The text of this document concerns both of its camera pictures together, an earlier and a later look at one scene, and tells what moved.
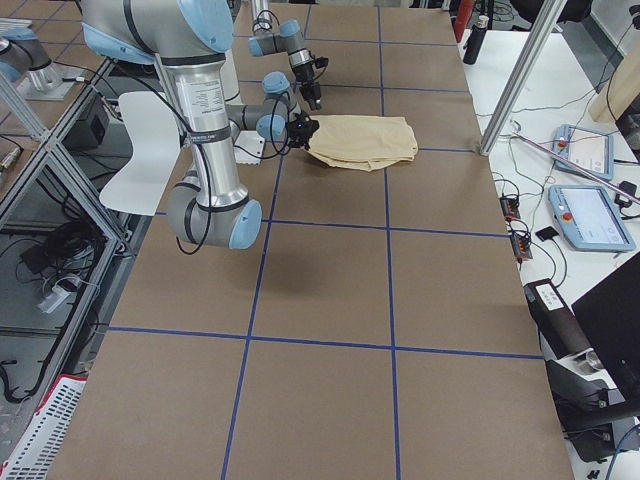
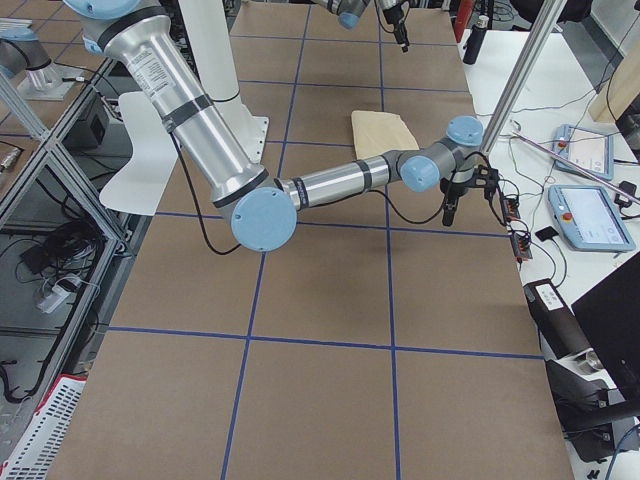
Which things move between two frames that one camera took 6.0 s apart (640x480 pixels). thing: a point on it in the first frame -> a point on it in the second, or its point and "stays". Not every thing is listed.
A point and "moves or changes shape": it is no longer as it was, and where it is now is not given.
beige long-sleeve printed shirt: x=363 y=142 moves or changes shape
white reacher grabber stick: x=569 y=162 stays
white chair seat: x=145 y=184 stays
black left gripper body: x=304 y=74 -> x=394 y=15
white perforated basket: x=35 y=453 stays
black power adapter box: x=560 y=332 stays
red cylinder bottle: x=463 y=16 stays
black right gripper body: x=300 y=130 -> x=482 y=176
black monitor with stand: x=609 y=318 stays
